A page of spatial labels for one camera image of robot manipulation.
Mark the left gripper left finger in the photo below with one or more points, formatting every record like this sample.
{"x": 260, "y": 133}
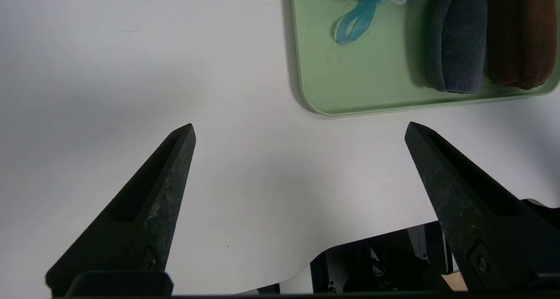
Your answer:
{"x": 162, "y": 194}

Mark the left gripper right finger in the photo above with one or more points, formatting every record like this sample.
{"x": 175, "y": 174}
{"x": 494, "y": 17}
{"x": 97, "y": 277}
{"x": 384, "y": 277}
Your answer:
{"x": 459, "y": 194}

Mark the grey towel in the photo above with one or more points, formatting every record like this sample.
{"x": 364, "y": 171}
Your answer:
{"x": 459, "y": 40}

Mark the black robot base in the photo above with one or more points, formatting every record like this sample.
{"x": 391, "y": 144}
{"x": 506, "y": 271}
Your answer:
{"x": 385, "y": 259}

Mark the light green plastic tray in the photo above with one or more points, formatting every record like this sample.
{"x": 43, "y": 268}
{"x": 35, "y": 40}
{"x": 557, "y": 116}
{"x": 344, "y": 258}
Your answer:
{"x": 372, "y": 71}

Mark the brown rolled towel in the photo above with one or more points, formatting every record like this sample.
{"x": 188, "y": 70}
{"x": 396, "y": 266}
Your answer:
{"x": 520, "y": 36}

